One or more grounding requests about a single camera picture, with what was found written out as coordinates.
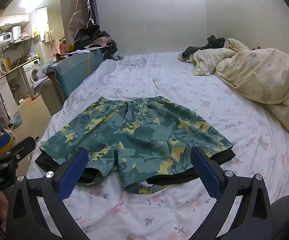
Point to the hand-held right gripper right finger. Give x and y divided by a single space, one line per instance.
207 177

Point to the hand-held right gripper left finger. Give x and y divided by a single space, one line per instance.
72 177

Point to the green yellow leaf-print short pants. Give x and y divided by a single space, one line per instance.
139 135

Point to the blue plastic basin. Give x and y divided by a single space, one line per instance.
16 120

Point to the kitchen counter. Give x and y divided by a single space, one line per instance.
9 85

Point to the white washing machine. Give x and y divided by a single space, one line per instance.
33 73

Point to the white floral bed sheet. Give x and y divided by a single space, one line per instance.
184 92

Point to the person's dark clothing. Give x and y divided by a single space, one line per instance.
287 220

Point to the white water heater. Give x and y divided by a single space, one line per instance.
2 40

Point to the cream bear-print duvet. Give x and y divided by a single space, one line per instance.
259 80

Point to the beige hanging towel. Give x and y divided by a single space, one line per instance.
49 36

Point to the pile of dark clothes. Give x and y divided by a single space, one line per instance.
92 35

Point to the black garment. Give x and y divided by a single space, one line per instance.
214 42

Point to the white wall cabinet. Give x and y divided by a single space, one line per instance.
14 20

